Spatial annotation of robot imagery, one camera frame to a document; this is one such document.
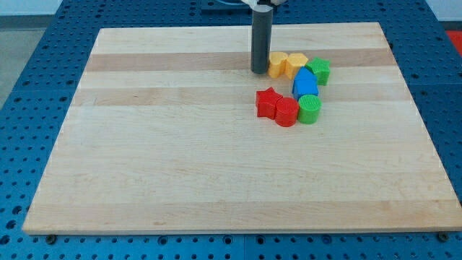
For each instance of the red star block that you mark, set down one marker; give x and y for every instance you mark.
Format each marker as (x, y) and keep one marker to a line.
(266, 101)

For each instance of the green star block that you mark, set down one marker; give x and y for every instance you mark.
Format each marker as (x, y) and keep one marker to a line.
(320, 68)

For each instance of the red cylinder block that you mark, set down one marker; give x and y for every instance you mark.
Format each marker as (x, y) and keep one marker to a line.
(286, 111)

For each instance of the light wooden board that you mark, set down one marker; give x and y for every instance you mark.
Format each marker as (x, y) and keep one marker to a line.
(162, 137)

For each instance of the yellow heart block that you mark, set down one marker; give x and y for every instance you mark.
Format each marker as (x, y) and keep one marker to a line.
(277, 62)

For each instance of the green cylinder block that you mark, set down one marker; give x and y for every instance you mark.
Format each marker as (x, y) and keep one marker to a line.
(309, 109)

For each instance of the blue house-shaped block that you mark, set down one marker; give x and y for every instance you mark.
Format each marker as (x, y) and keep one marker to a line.
(305, 83)

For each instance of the yellow hexagon block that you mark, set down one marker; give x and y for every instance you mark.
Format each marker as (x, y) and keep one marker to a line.
(294, 62)

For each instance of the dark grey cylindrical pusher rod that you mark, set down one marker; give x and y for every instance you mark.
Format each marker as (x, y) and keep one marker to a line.
(262, 16)

